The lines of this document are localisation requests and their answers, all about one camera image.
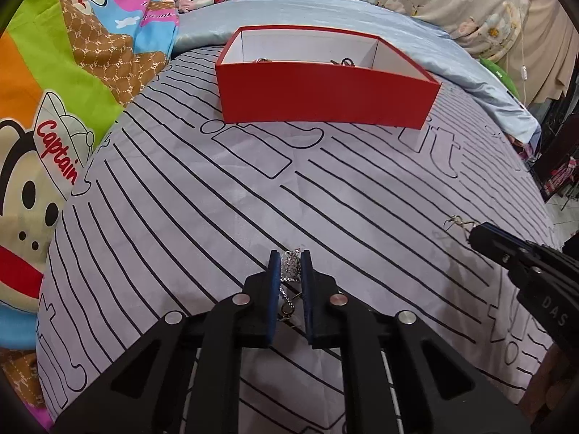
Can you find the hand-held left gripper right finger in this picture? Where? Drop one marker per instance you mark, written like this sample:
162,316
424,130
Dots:
307,294

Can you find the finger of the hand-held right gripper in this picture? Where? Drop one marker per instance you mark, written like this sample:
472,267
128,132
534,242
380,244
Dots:
491,246
506,236

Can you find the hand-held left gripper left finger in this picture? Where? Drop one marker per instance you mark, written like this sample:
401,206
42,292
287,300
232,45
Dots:
272,294

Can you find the small silver jewellery piece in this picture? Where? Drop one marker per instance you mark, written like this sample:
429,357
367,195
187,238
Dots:
454,222

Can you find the red cardboard box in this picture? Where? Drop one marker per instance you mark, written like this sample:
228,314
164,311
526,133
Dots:
316,95

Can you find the dark bedside furniture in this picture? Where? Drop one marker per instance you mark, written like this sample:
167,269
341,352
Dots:
549,153

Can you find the green plush item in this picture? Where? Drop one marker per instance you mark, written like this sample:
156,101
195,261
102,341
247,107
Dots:
495,70

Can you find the silver wrist watch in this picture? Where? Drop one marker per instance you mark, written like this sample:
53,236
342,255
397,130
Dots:
261,59

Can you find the light blue satin pillow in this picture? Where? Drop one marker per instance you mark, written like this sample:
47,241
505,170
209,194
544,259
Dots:
316,9

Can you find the cartoon monkey blanket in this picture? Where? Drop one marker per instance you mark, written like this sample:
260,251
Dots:
45,77

